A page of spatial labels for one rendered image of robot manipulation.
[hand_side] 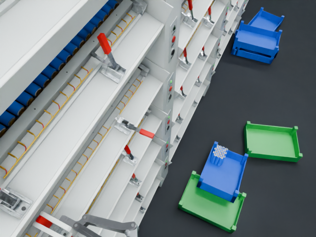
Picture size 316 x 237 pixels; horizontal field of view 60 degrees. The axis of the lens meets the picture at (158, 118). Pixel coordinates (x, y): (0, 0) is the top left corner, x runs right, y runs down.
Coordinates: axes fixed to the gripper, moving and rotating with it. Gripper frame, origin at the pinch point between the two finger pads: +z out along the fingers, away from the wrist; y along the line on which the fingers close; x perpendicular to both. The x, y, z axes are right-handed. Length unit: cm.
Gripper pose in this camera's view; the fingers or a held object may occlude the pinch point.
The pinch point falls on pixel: (55, 228)
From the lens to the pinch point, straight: 54.7
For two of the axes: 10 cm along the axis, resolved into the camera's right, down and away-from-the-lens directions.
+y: 4.3, -7.6, 4.9
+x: -1.5, -5.9, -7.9
